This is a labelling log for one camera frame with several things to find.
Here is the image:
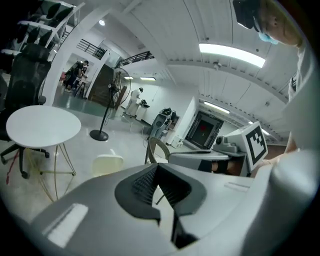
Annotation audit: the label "blue face mask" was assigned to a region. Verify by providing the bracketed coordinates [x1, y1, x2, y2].
[258, 31, 280, 46]

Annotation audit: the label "black standing fan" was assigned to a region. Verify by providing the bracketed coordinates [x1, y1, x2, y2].
[89, 66, 131, 142]

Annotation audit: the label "white shelving rack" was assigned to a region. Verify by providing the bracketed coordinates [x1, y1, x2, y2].
[0, 0, 86, 57]

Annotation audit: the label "dark chair with white seat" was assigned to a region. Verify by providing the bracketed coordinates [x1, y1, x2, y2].
[144, 136, 171, 166]

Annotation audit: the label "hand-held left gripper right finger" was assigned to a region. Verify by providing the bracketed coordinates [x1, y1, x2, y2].
[157, 163, 272, 256]

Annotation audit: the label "person's right forearm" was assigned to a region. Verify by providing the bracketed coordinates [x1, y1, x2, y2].
[284, 131, 301, 155]

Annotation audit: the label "black framed door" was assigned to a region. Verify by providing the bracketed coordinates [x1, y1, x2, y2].
[184, 111, 225, 149]

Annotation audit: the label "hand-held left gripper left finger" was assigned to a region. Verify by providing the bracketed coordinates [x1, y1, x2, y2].
[32, 163, 181, 256]

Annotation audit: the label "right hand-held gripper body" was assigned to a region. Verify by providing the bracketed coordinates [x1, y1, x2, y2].
[212, 121, 269, 177]

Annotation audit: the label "grey machine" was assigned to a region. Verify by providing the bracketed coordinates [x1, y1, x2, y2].
[149, 107, 177, 141]

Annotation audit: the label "black balcony railing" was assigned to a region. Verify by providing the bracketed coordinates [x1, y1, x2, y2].
[119, 50, 155, 68]
[76, 38, 109, 60]

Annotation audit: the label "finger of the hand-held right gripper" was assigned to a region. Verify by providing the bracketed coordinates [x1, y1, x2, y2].
[169, 149, 230, 171]

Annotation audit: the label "white round table gold legs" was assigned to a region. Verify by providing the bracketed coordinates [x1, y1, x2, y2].
[6, 104, 82, 203]

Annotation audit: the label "cream pedal trash bin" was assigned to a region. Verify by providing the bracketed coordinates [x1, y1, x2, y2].
[91, 154, 125, 178]

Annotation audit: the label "white pedestal cabinet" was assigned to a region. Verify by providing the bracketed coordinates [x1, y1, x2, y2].
[135, 99, 151, 123]

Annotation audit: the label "person's grey shirt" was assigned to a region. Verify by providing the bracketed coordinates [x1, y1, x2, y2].
[282, 37, 320, 161]

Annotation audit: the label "black head-mounted camera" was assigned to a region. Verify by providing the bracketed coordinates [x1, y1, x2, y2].
[232, 0, 263, 33]

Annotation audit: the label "black office chair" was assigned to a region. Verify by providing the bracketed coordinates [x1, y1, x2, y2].
[0, 43, 53, 180]

